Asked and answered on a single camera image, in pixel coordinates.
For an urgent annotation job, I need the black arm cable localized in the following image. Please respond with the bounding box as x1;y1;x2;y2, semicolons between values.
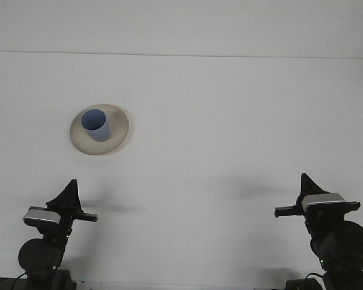
304;259;363;286
13;272;28;287

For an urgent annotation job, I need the pale round plate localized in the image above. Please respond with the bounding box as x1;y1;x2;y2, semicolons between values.
69;103;131;156

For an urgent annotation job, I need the pale blue cup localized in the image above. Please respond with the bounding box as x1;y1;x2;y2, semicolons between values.
80;109;111;143

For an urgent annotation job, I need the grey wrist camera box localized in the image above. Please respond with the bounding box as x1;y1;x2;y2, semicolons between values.
22;208;61;227
301;193;346;210

